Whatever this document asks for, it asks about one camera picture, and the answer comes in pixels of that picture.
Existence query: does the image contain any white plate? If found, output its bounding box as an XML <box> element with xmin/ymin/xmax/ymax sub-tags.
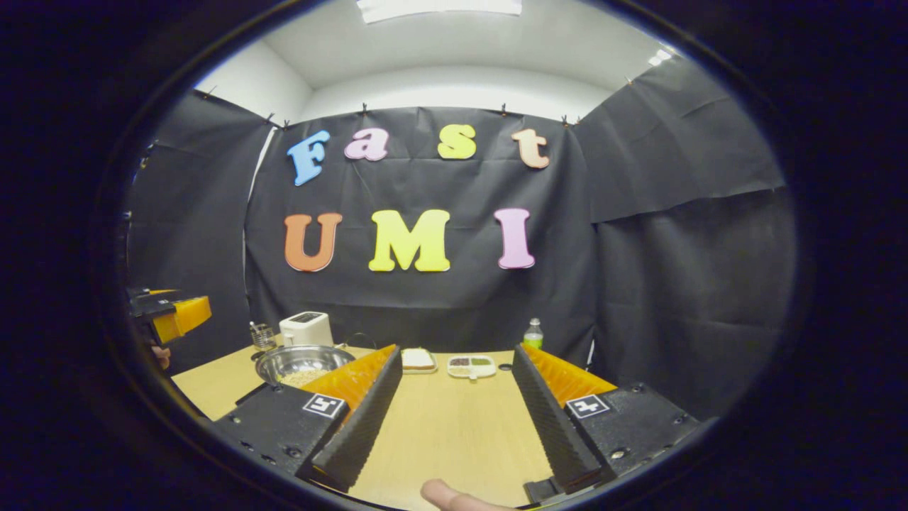
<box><xmin>401</xmin><ymin>349</ymin><xmax>439</xmax><ymax>375</ymax></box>

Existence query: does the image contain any white toaster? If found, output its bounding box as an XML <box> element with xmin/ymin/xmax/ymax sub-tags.
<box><xmin>279</xmin><ymin>311</ymin><xmax>334</xmax><ymax>348</ymax></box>

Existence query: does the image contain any black backdrop cloth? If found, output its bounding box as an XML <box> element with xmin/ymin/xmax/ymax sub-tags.
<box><xmin>124</xmin><ymin>57</ymin><xmax>799</xmax><ymax>419</ymax></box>

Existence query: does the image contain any large ceiling light panel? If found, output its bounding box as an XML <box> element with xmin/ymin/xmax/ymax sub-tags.
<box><xmin>356</xmin><ymin>0</ymin><xmax>524</xmax><ymax>24</ymax></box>

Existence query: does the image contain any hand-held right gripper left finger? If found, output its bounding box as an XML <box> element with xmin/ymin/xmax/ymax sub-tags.
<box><xmin>213</xmin><ymin>344</ymin><xmax>404</xmax><ymax>493</ymax></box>

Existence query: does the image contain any white divided bean tray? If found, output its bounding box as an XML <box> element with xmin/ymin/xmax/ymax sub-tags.
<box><xmin>446</xmin><ymin>355</ymin><xmax>498</xmax><ymax>381</ymax></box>

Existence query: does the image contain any pile of soybeans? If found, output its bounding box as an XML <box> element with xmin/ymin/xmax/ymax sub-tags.
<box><xmin>277</xmin><ymin>368</ymin><xmax>331</xmax><ymax>388</ymax></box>

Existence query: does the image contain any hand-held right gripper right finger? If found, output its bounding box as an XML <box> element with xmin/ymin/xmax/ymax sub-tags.
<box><xmin>511</xmin><ymin>343</ymin><xmax>699</xmax><ymax>495</ymax></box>

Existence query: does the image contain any stainless steel pot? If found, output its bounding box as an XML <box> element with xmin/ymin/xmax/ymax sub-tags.
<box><xmin>255</xmin><ymin>345</ymin><xmax>357</xmax><ymax>388</ymax></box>

